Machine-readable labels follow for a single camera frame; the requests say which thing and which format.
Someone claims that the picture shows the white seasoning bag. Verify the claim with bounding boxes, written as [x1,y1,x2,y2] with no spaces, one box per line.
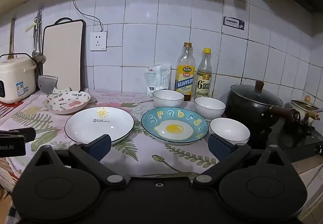
[144,66,162,98]

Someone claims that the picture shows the white wall socket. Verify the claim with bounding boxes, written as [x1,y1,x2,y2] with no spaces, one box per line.
[90,31,108,51]

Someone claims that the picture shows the blue fried egg plate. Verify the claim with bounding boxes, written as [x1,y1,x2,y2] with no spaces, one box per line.
[141,107,209,145]

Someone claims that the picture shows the white plate with sun print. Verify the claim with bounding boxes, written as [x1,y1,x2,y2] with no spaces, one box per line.
[65,107,135,144]

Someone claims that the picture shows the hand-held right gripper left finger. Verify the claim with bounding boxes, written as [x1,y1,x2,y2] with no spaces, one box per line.
[32,134,127,188]

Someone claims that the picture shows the floral printed tablecloth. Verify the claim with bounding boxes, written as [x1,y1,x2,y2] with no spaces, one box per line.
[0,88,228,190]

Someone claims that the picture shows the translucent seasoning bag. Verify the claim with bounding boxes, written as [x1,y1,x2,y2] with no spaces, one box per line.
[158,64,172,91]

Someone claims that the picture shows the cream rice cooker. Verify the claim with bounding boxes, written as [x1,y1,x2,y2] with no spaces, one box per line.
[0,54,38,105]

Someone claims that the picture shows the carrot patterned plate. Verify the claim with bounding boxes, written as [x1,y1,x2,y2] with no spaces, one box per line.
[42,90,91,115]

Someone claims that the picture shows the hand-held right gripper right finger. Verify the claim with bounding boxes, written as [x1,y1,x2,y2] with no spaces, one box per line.
[193,134,291,188]

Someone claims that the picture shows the black gas stove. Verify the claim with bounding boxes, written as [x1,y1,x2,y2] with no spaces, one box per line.
[252,118,323,162]

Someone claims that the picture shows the black pot with lid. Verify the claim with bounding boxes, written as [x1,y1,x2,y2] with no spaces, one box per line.
[225,80,301,129]

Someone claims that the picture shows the cream handled peeler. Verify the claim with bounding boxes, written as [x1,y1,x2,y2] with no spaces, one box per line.
[24,12,43,33]

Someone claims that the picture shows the yellow label cooking wine bottle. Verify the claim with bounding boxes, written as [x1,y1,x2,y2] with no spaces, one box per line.
[175,42,197,102]

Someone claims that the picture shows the metal ladle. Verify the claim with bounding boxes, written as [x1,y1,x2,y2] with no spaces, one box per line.
[31,20,46,64]

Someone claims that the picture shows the steel cleaver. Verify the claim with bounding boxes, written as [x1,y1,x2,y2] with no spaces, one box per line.
[38,75,73,95]

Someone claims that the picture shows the cream cutting board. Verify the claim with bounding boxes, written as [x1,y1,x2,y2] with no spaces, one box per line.
[42,18,87,91]

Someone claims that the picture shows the wall sticker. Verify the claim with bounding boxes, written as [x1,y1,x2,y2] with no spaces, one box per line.
[223,16,245,31]

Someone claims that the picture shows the white ribbed bowl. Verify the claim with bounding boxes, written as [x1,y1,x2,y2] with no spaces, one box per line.
[194,97,226,121]
[152,89,185,111]
[209,117,251,144]

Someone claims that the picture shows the yellow cap vinegar bottle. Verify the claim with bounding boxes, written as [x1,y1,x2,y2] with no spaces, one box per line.
[195,48,213,98]

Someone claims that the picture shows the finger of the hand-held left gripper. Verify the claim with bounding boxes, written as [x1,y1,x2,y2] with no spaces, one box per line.
[9,127,36,143]

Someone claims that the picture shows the small enamel pot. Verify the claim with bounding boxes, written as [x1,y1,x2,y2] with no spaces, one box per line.
[290,95,323,127]

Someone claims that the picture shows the wooden handled spatula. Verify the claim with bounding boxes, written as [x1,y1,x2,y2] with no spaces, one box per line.
[7,18,16,60]

